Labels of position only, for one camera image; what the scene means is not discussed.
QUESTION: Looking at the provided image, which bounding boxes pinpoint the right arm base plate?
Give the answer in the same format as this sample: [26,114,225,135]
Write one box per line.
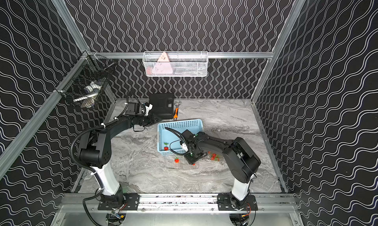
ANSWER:
[216,193,258,211]

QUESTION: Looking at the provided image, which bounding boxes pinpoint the orange handled tool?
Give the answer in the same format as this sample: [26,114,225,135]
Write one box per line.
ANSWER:
[173,101,181,121]

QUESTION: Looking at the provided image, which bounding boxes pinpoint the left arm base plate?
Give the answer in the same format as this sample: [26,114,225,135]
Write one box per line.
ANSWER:
[97,193,140,211]

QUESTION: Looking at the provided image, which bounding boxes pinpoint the aluminium front rail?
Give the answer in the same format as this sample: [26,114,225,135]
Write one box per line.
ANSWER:
[58,192,297,213]

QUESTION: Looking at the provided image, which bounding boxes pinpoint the black wire mesh basket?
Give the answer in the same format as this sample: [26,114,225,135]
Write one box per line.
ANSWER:
[58,54,116,109]

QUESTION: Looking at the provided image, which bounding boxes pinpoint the white items in mesh basket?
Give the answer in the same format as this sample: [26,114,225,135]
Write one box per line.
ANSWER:
[73,82,102,108]

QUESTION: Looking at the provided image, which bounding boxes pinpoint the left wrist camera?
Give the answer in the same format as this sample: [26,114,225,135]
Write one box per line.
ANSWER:
[144,103,153,116]

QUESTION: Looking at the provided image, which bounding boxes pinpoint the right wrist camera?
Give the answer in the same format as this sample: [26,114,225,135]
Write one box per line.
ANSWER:
[180,141,189,152]

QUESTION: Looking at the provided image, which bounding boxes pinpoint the pink triangle card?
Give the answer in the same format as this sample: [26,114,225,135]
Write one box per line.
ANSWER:
[151,52,173,76]

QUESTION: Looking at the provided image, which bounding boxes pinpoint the light blue plastic basket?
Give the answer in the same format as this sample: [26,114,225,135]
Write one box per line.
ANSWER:
[157,119,203,155]

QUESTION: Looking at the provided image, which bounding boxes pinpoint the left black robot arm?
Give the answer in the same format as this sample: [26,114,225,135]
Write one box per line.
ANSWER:
[69,98,161,207]

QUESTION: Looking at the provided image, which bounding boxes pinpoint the clear plastic clamshell container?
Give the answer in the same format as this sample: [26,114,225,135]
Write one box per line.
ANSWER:
[192,151,226,168]

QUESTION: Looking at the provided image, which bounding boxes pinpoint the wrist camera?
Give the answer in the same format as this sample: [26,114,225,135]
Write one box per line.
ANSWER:
[180,141,189,152]
[144,103,153,116]

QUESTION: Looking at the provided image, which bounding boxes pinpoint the white wire wall basket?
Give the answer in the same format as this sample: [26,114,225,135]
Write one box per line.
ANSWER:
[142,51,209,77]

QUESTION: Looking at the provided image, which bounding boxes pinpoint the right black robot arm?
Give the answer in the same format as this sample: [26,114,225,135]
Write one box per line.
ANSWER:
[166,128,261,205]

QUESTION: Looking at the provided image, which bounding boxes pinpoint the black box device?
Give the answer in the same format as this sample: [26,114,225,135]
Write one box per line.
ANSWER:
[149,93,174,120]

